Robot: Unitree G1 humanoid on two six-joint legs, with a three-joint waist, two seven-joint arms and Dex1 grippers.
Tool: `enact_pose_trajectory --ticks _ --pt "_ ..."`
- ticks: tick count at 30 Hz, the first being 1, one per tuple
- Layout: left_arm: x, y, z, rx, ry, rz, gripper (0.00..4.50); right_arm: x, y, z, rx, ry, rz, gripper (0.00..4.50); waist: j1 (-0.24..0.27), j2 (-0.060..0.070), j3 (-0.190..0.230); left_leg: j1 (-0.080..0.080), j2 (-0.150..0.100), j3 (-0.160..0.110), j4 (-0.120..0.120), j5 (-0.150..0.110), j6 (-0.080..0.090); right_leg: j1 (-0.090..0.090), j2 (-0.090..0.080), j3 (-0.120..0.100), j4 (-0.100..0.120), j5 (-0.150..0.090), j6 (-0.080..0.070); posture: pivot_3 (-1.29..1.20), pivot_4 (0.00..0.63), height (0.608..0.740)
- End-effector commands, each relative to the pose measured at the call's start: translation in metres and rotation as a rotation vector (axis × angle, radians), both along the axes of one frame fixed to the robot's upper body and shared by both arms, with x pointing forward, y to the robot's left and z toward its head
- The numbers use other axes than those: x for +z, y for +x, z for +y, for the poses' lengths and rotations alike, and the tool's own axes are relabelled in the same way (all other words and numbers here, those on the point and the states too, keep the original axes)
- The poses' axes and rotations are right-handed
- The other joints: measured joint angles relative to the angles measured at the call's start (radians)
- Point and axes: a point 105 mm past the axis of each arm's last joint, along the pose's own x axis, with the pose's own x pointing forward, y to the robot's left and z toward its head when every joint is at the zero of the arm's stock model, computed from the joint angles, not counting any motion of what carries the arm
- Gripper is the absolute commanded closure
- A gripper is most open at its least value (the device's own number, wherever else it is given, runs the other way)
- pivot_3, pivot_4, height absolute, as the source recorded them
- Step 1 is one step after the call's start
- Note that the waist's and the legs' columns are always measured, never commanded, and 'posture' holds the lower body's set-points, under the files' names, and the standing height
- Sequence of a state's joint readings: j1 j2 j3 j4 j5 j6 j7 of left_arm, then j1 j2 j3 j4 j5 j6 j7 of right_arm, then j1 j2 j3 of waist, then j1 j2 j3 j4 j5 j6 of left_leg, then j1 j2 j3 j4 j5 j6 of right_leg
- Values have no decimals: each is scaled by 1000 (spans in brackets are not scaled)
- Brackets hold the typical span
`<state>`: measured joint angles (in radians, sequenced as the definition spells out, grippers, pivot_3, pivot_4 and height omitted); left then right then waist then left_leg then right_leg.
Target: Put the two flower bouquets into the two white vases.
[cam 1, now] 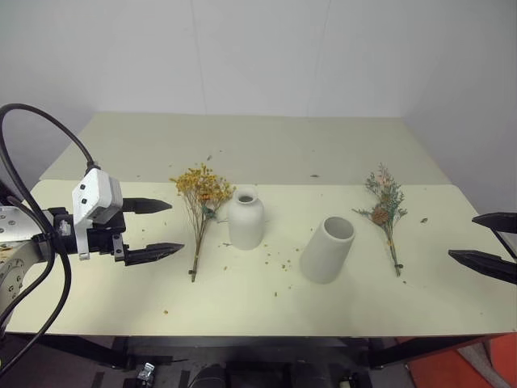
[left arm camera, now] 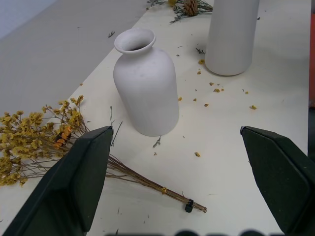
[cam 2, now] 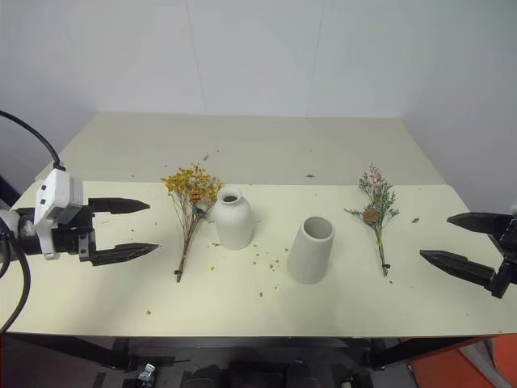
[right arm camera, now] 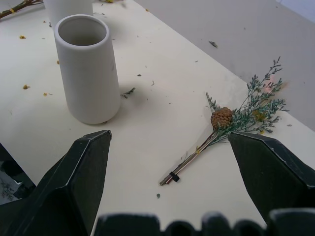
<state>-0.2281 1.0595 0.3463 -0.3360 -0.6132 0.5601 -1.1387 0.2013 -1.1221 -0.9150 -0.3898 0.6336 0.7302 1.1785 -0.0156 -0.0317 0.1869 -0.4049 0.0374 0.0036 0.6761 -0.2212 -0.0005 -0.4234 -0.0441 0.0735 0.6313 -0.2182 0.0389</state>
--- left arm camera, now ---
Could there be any white flared-neck ceramic vase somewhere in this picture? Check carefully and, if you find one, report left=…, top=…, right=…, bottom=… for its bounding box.
left=113, top=28, right=180, bottom=137

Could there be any tall white cylindrical vase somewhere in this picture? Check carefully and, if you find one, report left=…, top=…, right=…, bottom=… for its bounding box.
left=204, top=0, right=260, bottom=76

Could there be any yellow dried flower bunch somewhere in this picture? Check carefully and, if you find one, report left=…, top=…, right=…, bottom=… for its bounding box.
left=0, top=95, right=208, bottom=214

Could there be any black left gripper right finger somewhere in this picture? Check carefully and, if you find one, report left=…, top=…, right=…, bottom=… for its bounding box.
left=240, top=125, right=315, bottom=235

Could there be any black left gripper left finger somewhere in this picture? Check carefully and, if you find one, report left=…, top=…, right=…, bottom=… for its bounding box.
left=2, top=125, right=114, bottom=236

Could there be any dried pinecone flower bunch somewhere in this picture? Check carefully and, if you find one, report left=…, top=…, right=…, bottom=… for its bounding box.
left=146, top=0, right=213, bottom=25

